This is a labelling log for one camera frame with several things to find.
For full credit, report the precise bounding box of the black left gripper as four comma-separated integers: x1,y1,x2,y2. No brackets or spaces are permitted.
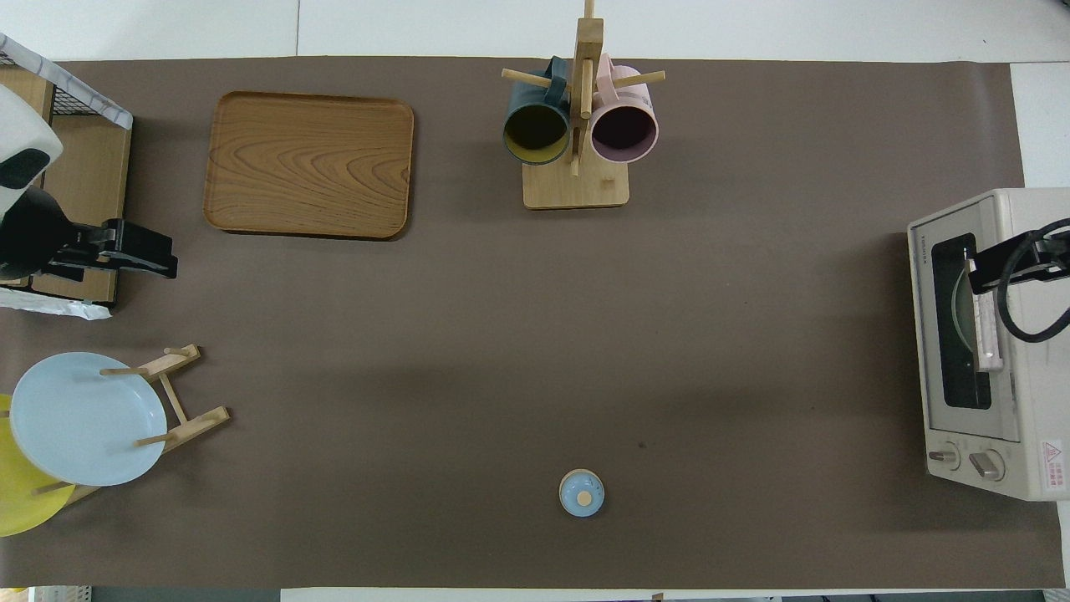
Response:
0,187,180,283

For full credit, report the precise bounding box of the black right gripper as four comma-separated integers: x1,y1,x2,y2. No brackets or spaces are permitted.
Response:
968,227,1070,295

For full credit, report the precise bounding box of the pale green plate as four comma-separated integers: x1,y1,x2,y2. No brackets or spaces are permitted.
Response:
953,266,976,362

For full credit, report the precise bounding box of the glass oven door with handle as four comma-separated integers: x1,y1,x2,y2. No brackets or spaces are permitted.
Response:
908,193,1023,445

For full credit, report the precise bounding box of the beige toaster oven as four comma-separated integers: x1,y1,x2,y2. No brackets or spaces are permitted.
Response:
907,187,1070,503

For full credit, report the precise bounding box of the wooden step shelf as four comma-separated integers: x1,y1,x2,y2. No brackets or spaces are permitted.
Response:
0,65,133,304

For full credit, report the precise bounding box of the wooden plate rack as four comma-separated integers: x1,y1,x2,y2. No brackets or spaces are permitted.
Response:
32,344,232,508

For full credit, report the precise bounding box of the light blue plate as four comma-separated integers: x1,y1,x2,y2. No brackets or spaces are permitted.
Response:
9,351,169,488

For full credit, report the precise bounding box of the wooden serving tray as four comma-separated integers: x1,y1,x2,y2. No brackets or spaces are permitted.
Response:
203,90,415,242

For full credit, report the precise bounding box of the yellow plate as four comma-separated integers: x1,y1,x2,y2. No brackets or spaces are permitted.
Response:
0,393,77,538

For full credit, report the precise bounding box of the brown table mat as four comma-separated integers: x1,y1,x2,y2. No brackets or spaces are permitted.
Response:
0,56,1066,590

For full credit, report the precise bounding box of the pink mug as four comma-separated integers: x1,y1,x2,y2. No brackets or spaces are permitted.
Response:
589,54,660,165

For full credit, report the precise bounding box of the dark blue mug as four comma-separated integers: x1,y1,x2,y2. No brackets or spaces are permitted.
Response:
502,56,572,166

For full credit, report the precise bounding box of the wooden mug tree stand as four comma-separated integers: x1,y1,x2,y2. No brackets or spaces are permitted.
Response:
501,0,667,210

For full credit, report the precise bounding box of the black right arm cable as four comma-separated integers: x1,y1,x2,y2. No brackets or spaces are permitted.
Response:
998,217,1070,344

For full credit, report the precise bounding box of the wire basket with cloth liner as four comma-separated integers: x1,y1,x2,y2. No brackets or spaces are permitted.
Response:
0,32,135,322

